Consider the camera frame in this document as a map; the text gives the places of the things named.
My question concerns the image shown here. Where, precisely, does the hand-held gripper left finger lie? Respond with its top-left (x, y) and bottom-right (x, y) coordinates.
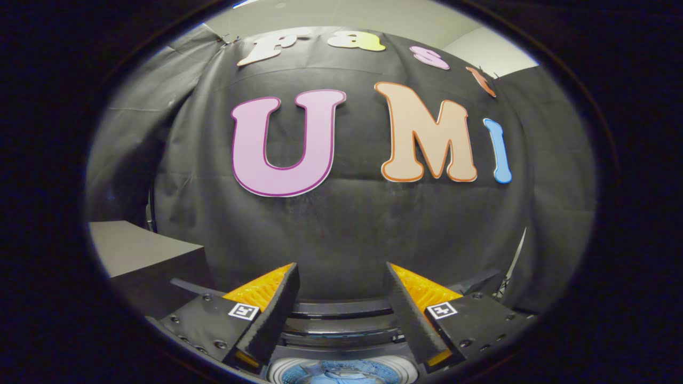
top-left (145, 262), bottom-right (300, 374)

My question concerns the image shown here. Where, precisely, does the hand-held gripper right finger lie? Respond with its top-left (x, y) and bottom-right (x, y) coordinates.
top-left (384, 262), bottom-right (537, 374)

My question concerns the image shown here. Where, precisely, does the grey washing machine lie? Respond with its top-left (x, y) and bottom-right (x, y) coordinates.
top-left (266, 341), bottom-right (422, 384)

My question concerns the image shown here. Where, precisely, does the light blue shirt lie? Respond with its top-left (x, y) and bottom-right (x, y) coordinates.
top-left (283, 360), bottom-right (401, 384)

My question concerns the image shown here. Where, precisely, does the black backdrop cloth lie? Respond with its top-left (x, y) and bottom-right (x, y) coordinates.
top-left (85, 24), bottom-right (595, 315)

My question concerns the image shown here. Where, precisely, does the grey cabinet with white door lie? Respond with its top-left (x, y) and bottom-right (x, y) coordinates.
top-left (88, 220), bottom-right (214, 321)

